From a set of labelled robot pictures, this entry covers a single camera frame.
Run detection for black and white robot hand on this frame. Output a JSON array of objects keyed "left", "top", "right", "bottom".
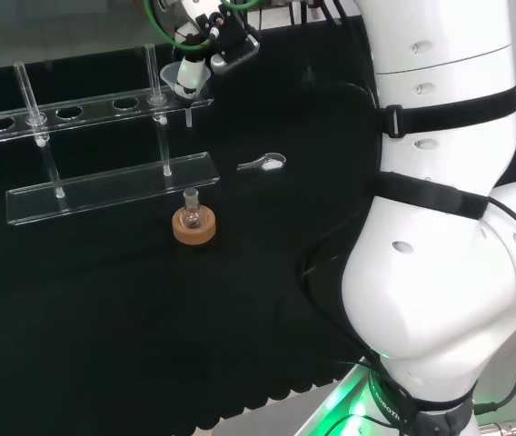
[{"left": 151, "top": 0, "right": 248, "bottom": 98}]

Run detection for translucent plastic funnel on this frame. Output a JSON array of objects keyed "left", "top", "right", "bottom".
[{"left": 160, "top": 63, "right": 210, "bottom": 127}]

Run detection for clear weighing funnel with powder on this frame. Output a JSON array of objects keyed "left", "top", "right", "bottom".
[{"left": 236, "top": 152, "right": 287, "bottom": 173}]

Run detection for clear acrylic funnel stand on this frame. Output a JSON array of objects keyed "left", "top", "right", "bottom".
[{"left": 0, "top": 43, "right": 221, "bottom": 226}]

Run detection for small round-bottom glass flask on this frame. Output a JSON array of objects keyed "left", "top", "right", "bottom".
[{"left": 180, "top": 187, "right": 204, "bottom": 230}]

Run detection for black bench cloth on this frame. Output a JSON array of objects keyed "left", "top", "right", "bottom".
[{"left": 0, "top": 13, "right": 516, "bottom": 432}]

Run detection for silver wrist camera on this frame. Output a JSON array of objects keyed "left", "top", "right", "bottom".
[{"left": 210, "top": 32, "right": 262, "bottom": 76}]

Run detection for green cable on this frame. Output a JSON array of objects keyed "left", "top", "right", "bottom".
[{"left": 143, "top": 0, "right": 262, "bottom": 50}]

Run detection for cork ring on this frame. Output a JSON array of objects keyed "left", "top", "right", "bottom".
[{"left": 172, "top": 206, "right": 218, "bottom": 246}]

